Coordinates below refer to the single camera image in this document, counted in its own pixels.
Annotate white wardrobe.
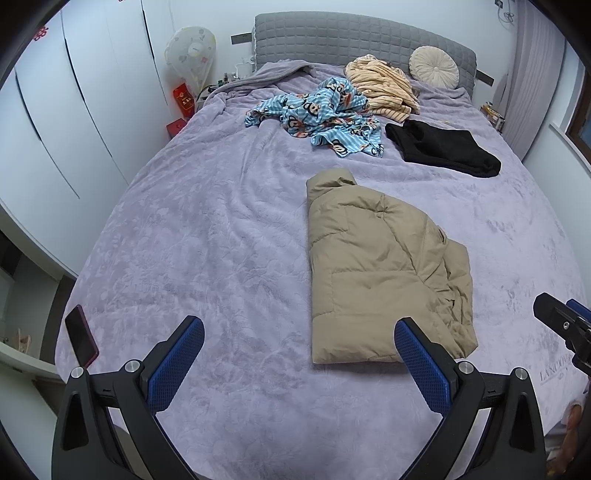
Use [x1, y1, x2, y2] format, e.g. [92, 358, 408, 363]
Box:
[0, 0, 185, 278]

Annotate grey quilted headboard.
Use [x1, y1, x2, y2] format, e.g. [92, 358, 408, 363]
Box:
[254, 12, 478, 97]

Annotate small wooden ornament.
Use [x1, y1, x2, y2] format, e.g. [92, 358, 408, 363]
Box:
[4, 328, 33, 356]

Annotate black folded garment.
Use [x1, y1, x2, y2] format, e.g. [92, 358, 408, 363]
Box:
[385, 120, 502, 178]

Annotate beige striped garment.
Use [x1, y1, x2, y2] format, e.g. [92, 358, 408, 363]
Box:
[345, 54, 421, 123]

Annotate small bedside items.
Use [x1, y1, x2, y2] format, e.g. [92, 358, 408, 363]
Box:
[198, 60, 254, 100]

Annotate purple plush blanket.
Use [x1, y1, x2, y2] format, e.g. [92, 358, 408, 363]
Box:
[54, 60, 591, 480]

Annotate grey curtain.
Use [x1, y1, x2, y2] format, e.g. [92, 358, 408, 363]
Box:
[501, 14, 589, 160]

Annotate white covered standing fan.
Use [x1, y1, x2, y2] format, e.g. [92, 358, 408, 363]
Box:
[165, 25, 218, 100]

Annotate round cream pillow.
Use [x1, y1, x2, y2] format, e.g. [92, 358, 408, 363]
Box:
[409, 46, 460, 89]

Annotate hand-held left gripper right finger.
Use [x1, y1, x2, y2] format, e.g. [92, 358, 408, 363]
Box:
[394, 318, 548, 480]

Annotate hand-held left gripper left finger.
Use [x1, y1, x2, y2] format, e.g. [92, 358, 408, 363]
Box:
[52, 315, 205, 480]

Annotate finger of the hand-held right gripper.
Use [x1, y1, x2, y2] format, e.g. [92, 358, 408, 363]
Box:
[533, 293, 591, 354]
[567, 299, 591, 323]

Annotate white open shelf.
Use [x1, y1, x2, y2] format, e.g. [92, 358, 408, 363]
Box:
[0, 231, 77, 381]

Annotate small bedside boxes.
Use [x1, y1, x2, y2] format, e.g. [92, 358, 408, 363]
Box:
[480, 102, 506, 132]

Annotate blue monkey print garment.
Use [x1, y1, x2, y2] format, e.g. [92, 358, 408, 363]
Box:
[245, 78, 385, 158]

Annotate beige puffer jacket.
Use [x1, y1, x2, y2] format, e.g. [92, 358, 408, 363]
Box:
[306, 168, 478, 365]

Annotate red cased smartphone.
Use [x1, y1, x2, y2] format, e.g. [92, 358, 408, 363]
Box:
[65, 305, 100, 367]

